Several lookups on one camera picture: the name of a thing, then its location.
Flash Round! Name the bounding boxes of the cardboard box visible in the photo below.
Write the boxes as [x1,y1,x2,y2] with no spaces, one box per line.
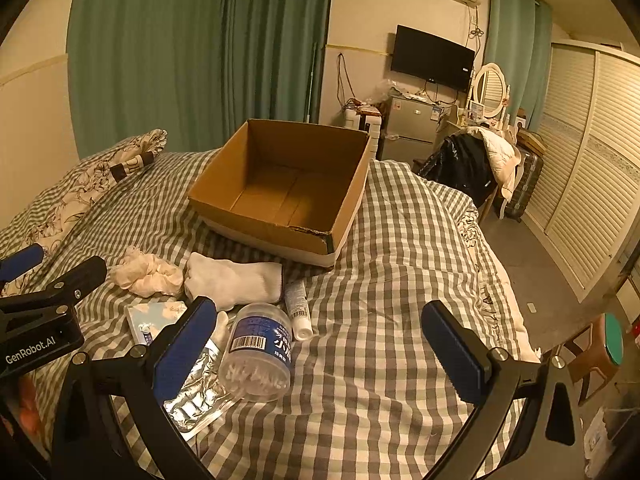
[187,119,375,268]

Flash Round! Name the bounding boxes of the silver foil packet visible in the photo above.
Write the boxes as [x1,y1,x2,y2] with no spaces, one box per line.
[162,310,236,443]

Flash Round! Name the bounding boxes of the silver small fridge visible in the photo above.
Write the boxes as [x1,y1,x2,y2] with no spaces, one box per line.
[378,95,446,166]

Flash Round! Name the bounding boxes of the white oval vanity mirror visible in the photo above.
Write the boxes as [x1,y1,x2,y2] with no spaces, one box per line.
[471,62,507,121]

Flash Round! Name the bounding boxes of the white storage drawers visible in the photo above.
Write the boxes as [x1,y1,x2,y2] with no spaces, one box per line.
[345,110,383,140]

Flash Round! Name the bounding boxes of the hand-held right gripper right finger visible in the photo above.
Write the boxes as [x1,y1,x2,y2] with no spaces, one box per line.
[421,300,586,480]

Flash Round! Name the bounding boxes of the thin metal pole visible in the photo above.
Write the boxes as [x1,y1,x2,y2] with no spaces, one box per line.
[305,42,321,122]

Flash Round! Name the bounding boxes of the black wall television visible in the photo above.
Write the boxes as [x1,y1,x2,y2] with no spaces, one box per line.
[390,24,476,93]

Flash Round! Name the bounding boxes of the white cream tube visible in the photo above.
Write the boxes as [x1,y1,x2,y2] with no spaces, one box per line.
[284,279,314,342]

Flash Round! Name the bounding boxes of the white plastic bag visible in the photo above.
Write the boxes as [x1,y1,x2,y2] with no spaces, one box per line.
[582,405,626,466]

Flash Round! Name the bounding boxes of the wide green curtain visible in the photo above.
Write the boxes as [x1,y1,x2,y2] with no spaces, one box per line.
[67,0,335,158]

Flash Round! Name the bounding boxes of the checkered bed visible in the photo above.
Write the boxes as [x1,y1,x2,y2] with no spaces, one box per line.
[0,147,543,480]

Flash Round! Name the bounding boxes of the narrow green curtain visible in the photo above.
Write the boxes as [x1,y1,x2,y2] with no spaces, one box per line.
[486,0,553,133]

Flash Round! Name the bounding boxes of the pale blue tissue pack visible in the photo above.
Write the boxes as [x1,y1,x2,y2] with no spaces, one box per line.
[125,300,188,346]

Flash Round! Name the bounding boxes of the floral pillow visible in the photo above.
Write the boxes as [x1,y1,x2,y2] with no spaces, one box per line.
[0,129,168,286]

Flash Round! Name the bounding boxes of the white cloth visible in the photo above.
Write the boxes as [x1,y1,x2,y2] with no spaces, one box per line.
[109,246,186,297]

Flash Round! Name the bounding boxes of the clear plastic bag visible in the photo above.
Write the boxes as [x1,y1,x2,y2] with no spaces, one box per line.
[372,80,401,103]

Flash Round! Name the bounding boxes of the white knit sock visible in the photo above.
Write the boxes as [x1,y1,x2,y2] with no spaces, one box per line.
[184,252,285,311]

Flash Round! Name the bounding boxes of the white padded coat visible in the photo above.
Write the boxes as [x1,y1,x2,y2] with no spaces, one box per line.
[467,126,523,201]

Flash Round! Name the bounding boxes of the wooden stool with green seat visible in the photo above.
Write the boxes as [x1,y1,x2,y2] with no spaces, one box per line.
[550,312,626,406]

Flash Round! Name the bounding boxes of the dark suitcase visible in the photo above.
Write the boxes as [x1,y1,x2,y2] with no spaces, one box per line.
[505,150,545,223]

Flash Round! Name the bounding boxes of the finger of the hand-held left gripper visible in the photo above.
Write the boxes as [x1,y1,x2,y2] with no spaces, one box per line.
[0,242,46,296]
[0,256,108,317]

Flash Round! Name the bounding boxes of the hanging wall cable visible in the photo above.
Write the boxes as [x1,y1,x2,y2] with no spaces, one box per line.
[336,52,351,106]

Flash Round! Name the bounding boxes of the clear cotton swab jar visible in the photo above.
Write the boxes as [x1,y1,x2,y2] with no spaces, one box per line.
[218,303,293,402]

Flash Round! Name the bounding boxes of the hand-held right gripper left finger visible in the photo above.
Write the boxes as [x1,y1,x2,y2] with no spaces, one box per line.
[50,296,218,480]

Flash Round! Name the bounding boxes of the white slatted wardrobe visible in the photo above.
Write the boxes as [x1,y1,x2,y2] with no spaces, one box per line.
[522,40,640,303]

